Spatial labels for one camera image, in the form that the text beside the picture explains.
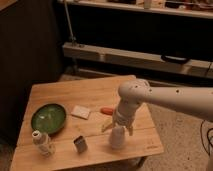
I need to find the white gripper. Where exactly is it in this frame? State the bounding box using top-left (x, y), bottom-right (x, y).
top-left (101, 100), bottom-right (142, 136)

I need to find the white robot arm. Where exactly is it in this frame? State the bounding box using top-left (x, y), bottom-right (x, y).
top-left (102, 79), bottom-right (213, 136)

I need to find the white flat eraser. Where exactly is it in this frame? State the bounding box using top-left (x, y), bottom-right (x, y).
top-left (71, 105), bottom-right (91, 119)

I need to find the green ceramic bowl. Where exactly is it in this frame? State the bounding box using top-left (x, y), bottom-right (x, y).
top-left (31, 103), bottom-right (67, 135)

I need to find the orange carrot toy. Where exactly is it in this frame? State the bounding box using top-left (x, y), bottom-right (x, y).
top-left (100, 107), bottom-right (115, 115)

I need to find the small metal box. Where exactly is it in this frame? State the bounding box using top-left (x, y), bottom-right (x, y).
top-left (74, 136), bottom-right (88, 153)

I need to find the wooden table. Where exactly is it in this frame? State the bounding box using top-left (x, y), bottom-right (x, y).
top-left (10, 75), bottom-right (163, 171)

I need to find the white small bottle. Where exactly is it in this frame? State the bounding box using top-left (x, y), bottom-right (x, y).
top-left (32, 130), bottom-right (55, 156)

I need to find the low wooden bench shelf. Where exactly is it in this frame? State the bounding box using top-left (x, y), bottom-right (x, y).
top-left (62, 42), bottom-right (213, 79)

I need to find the metal pole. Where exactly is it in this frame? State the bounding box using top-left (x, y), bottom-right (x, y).
top-left (63, 0), bottom-right (76, 45)

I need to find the black cable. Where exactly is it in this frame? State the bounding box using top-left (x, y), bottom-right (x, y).
top-left (199, 119), bottom-right (213, 158)

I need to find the wooden wall shelf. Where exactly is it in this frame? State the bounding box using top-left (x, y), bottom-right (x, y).
top-left (57, 0), bottom-right (213, 19)

